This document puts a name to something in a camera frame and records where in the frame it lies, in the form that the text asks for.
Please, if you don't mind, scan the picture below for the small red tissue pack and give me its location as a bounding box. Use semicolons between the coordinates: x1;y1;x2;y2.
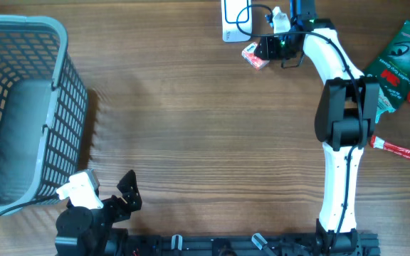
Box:
241;42;269;70

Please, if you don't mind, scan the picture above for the mint toilet wipes pack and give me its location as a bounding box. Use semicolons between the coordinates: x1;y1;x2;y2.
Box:
375;89;396;124

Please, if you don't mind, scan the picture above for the green 3M gloves pack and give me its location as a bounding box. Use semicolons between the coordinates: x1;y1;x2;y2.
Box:
364;21;410;110

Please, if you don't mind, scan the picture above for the red Nescafe sachet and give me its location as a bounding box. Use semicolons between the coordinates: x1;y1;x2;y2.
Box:
370;135;410;160

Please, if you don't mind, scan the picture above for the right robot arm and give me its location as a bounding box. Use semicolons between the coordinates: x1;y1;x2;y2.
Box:
255;1;379;253

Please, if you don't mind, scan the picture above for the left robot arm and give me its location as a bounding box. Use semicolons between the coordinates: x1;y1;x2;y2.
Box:
55;169;142;255

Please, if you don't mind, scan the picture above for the white barcode scanner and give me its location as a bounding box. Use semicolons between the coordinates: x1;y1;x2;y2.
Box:
221;0;252;43

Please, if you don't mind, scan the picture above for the grey plastic basket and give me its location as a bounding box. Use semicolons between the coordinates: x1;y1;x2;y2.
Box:
0;15;88;212

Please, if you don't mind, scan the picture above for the black mounting rail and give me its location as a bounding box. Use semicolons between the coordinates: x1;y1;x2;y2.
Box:
105;230;381;256

